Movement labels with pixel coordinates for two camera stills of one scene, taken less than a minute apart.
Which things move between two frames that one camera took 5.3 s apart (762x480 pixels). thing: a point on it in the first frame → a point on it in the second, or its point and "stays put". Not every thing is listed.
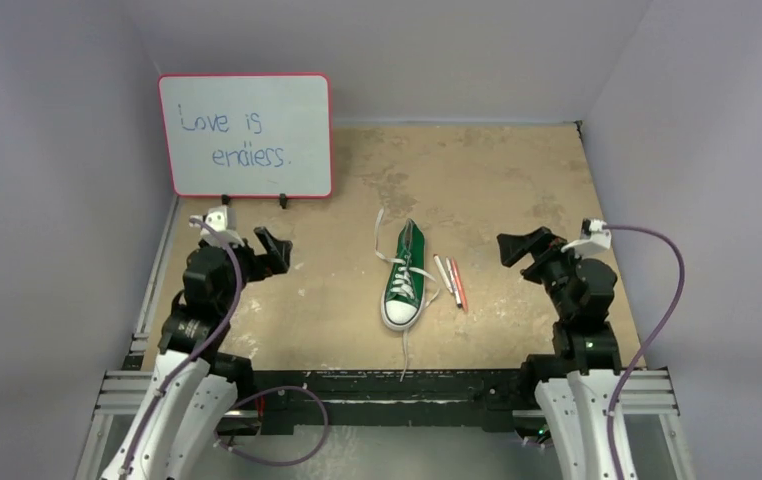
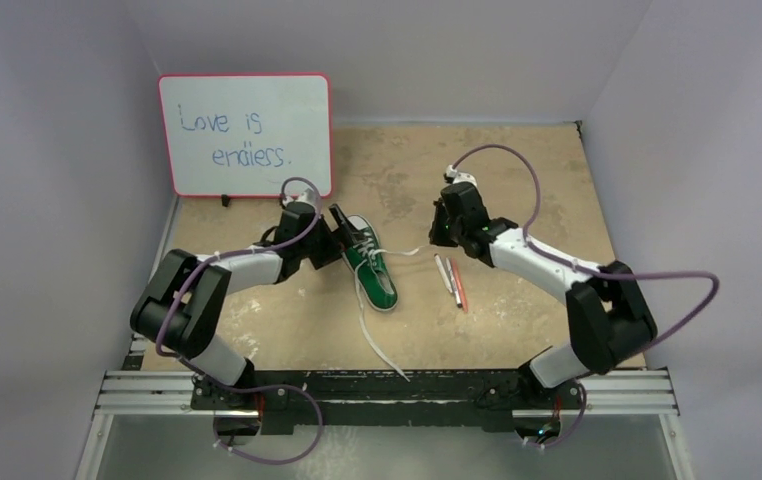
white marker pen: x=438 y=261 stays put
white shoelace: x=403 y=285 → x=367 y=245
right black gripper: x=541 y=253 → x=440 y=225
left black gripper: x=277 y=250 → x=345 y=236
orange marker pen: x=460 y=285 stays put
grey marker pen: x=453 y=282 stays put
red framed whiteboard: x=249 y=135 stays put
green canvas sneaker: x=405 y=296 → x=369 y=267
